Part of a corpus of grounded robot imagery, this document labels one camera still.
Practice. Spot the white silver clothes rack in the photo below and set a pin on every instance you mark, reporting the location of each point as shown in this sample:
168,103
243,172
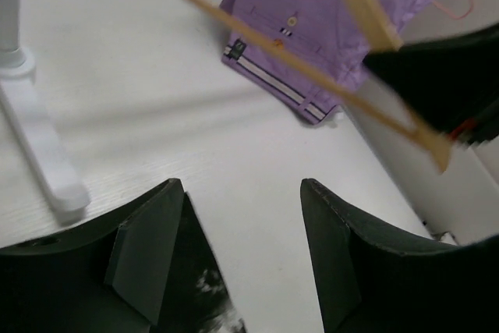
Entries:
63,188

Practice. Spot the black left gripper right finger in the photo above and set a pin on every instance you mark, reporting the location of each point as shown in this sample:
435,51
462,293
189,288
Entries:
371,276

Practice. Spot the purple garment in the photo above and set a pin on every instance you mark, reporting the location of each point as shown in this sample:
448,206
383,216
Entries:
321,32

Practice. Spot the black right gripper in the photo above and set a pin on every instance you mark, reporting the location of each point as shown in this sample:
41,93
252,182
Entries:
452,83

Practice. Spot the black white patterned trousers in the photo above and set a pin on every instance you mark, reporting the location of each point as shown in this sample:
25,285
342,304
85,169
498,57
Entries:
196,298

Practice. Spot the wooden hanger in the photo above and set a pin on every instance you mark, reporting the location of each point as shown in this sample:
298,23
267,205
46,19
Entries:
379,21

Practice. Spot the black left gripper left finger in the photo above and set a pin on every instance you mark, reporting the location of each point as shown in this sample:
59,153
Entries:
106,275

